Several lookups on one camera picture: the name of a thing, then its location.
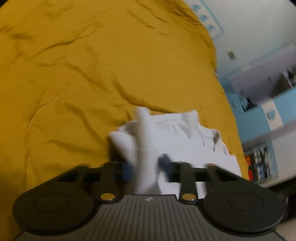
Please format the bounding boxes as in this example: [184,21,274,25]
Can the white Nevada sweatshirt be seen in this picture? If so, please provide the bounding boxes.
[109,107,241,195]

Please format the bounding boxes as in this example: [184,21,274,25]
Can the blue drawer cabinet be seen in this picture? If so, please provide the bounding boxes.
[221,78,295,147]

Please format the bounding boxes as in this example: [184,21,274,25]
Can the mustard yellow quilted bedspread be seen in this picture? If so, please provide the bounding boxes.
[1,1,248,240]

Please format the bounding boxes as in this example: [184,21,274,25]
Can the lilac wardrobe door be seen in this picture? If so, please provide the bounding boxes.
[229,44,295,104]

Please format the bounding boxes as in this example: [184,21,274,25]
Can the white blue apple headboard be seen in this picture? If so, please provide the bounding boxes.
[185,0,224,40]

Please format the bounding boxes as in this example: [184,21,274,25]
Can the grey wall switch plate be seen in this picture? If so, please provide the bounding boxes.
[227,51,236,60]

